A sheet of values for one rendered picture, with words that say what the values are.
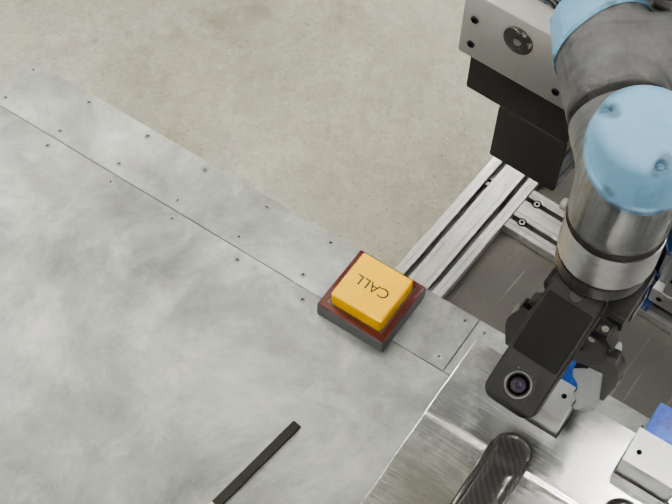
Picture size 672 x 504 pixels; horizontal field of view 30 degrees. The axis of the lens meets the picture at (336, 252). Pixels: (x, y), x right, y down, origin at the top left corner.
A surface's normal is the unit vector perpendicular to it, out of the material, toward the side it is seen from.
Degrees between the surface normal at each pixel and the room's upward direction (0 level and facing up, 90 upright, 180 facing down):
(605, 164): 87
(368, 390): 0
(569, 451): 0
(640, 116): 0
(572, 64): 61
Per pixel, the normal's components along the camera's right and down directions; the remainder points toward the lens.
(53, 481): 0.02, -0.54
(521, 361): -0.25, -0.11
